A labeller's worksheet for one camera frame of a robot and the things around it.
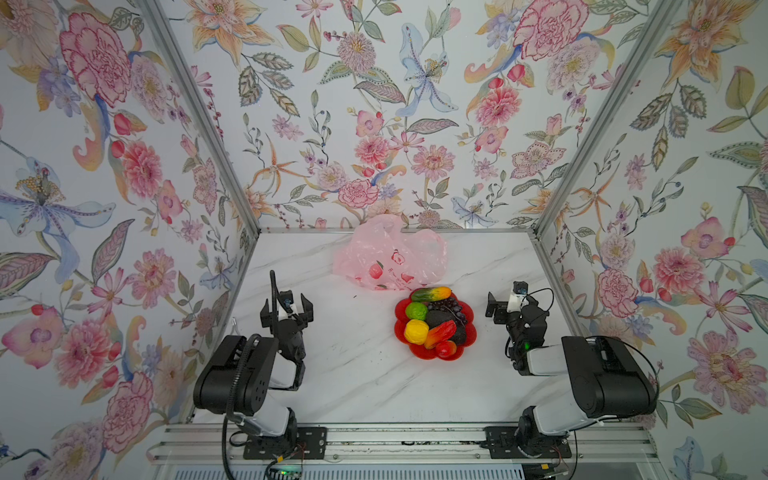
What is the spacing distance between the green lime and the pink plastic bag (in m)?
0.07

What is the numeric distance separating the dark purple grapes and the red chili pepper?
5 cm

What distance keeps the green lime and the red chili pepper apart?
5 centimetres

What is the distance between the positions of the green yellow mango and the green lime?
0.07 feet

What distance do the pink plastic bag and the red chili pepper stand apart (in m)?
0.15

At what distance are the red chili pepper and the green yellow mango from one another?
0.09 metres

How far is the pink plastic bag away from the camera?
0.97m

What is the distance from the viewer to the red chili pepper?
858mm

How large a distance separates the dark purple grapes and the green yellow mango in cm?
1

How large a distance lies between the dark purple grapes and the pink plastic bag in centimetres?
8

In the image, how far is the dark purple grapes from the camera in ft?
3.02

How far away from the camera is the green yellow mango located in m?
0.95

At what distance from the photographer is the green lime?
0.92m

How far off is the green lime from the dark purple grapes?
30 mm
